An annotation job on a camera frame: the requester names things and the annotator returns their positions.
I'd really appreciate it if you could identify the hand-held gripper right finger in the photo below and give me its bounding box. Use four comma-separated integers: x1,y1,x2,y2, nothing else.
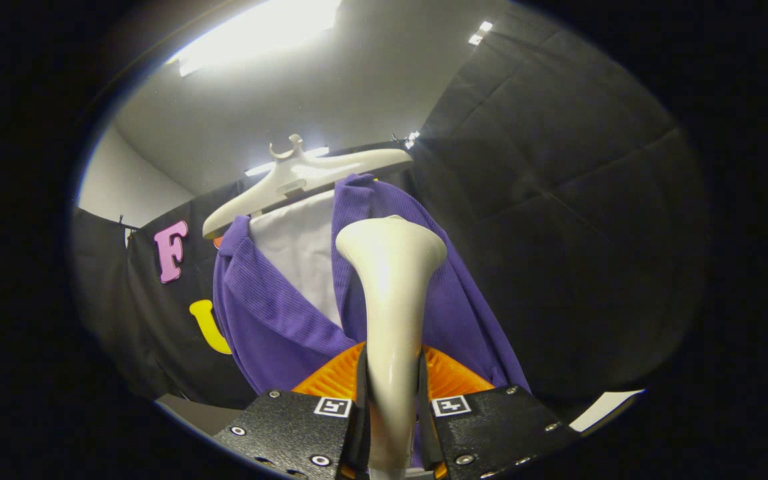
417,343,583,480

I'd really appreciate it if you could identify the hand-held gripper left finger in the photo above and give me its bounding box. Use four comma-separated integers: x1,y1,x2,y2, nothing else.
213,341,371,480

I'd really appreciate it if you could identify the purple jacket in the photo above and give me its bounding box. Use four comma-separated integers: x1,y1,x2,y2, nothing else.
213,173,531,467

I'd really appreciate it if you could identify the white garment steamer head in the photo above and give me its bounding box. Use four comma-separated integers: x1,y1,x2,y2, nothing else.
335,215,448,471

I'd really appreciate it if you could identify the white clothes hanger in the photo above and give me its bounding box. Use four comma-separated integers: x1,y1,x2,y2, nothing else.
201,133,415,241

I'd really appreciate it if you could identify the grey cabinet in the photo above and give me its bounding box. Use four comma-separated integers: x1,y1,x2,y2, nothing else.
156,393,255,437

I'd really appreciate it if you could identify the black backdrop cloth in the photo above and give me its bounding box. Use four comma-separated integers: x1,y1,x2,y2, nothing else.
69,3,711,411

